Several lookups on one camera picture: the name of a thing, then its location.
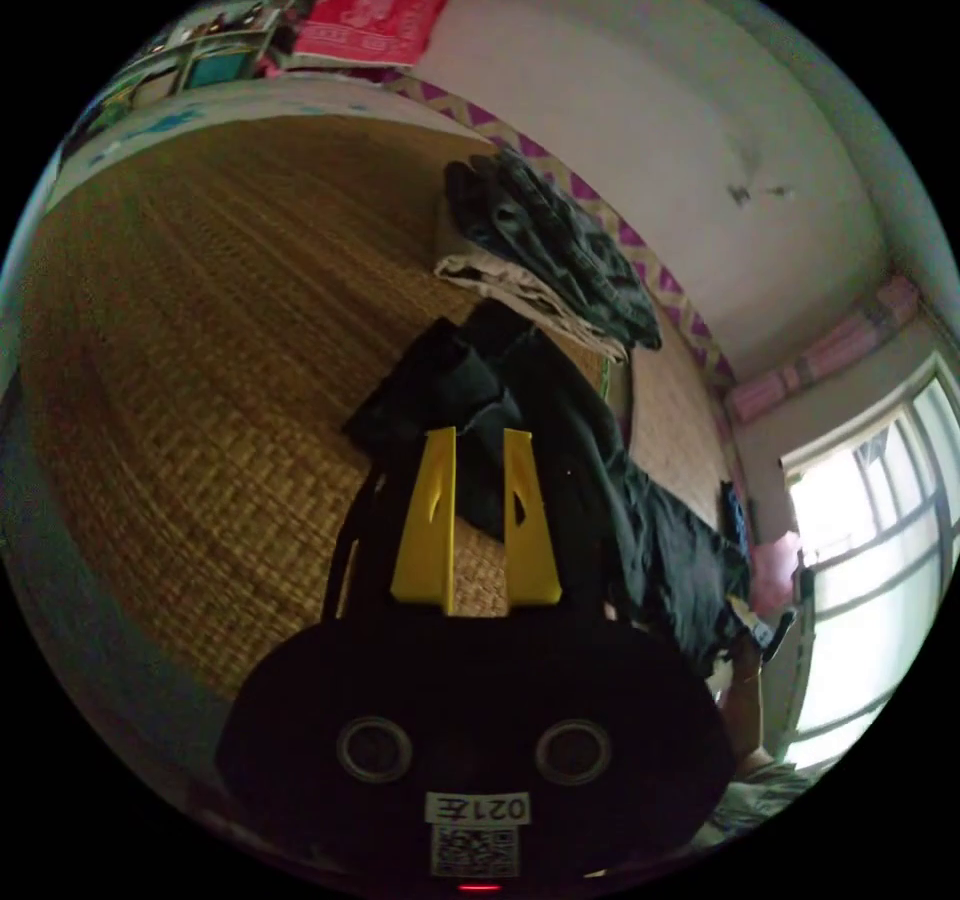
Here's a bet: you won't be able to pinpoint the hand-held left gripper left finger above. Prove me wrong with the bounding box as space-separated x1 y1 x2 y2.
389 425 458 617

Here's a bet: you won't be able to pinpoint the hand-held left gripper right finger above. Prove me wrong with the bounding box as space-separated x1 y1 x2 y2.
501 428 564 611

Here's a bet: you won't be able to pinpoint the black pants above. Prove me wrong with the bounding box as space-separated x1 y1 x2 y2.
341 298 754 680

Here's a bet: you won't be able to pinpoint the person's right hand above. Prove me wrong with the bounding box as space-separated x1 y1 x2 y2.
721 643 768 760

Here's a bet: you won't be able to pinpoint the window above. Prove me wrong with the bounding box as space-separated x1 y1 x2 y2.
779 348 960 775

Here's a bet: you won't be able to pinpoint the person's body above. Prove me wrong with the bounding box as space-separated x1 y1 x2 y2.
701 746 823 845

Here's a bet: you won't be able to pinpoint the pink curtain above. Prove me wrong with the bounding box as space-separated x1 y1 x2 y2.
728 275 922 425

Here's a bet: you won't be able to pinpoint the pile of clothes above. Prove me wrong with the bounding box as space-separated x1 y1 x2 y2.
433 146 664 366

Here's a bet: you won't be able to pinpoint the bed with woven mat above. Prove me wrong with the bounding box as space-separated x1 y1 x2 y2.
0 78 754 774

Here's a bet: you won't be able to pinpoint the red patterned cloth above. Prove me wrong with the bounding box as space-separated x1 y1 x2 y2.
290 0 457 70

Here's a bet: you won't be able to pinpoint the shelf with items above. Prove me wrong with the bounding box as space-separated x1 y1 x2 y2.
95 0 316 114

